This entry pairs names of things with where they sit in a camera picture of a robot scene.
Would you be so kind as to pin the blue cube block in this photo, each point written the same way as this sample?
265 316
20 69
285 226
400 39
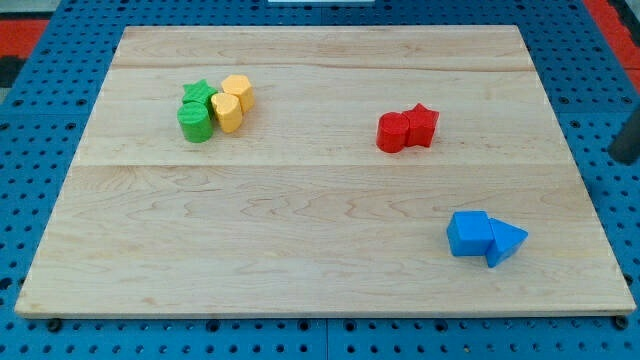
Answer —
469 233

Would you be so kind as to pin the blue triangle block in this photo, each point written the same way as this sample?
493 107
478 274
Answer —
507 239

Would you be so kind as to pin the red cylinder block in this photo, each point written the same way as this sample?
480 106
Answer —
392 132

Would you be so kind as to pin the wooden board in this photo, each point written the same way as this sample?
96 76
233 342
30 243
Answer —
298 213

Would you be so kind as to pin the red star block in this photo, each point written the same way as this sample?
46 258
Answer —
422 125

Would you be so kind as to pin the yellow heart block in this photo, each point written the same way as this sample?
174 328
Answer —
228 111

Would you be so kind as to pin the yellow hexagon block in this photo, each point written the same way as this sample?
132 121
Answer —
240 86

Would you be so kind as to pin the green cylinder block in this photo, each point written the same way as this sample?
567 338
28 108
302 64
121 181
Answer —
195 122

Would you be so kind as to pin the green star block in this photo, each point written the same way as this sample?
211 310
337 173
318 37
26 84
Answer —
199 92

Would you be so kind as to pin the black pusher rod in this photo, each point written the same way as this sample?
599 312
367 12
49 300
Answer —
624 148

